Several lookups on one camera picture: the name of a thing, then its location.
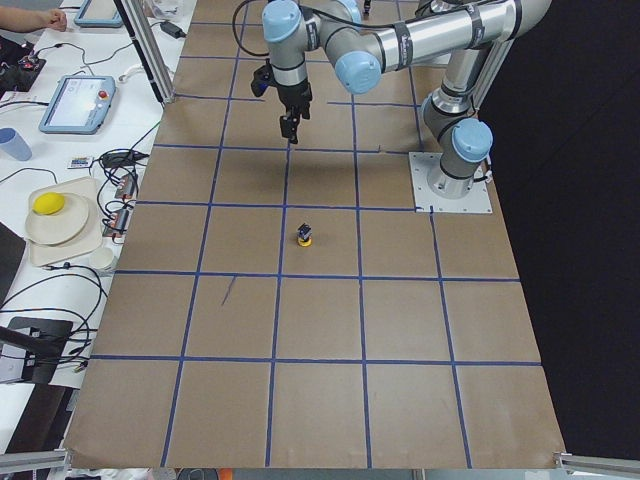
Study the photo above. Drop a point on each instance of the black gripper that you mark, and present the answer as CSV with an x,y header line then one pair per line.
x,y
294,97

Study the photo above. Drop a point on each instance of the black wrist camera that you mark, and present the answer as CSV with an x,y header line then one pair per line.
x,y
262,79

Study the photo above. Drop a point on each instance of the black device on stand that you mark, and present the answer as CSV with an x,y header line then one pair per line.
x,y
31,349

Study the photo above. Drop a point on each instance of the teach pendant tablet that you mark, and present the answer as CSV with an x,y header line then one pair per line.
x,y
98,14
79,105

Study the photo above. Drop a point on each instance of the near teach pendant tablet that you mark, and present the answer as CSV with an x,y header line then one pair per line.
x,y
79,105

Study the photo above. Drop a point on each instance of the yellow push button switch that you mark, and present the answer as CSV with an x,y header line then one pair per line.
x,y
304,235

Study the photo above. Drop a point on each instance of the light blue plastic cup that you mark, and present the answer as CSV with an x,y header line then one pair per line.
x,y
14,145

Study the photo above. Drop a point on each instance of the black power adapter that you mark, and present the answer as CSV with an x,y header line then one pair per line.
x,y
172,30

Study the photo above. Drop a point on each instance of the far teach pendant tablet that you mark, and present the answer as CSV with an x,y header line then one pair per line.
x,y
98,14

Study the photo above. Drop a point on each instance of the beige rectangular tray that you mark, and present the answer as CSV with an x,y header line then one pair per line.
x,y
86,241

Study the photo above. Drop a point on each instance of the aluminium frame post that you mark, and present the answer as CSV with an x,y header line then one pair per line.
x,y
142,37

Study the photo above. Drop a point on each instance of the yellow lemon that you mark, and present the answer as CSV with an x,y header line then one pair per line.
x,y
48,203

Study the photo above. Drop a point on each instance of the white paper cup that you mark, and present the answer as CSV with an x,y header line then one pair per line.
x,y
103,260

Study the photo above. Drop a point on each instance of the beige round plate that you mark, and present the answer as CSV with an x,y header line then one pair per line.
x,y
60,227

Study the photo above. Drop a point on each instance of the person's hand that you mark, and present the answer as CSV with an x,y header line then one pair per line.
x,y
54,19

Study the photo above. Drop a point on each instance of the small colourful card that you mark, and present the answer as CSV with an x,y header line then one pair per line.
x,y
80,162

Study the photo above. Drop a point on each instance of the brown paper table cover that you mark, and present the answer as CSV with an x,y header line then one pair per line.
x,y
398,339

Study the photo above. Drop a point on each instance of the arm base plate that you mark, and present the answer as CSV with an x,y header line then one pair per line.
x,y
435,192

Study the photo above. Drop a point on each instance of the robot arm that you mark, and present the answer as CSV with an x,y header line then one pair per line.
x,y
475,34

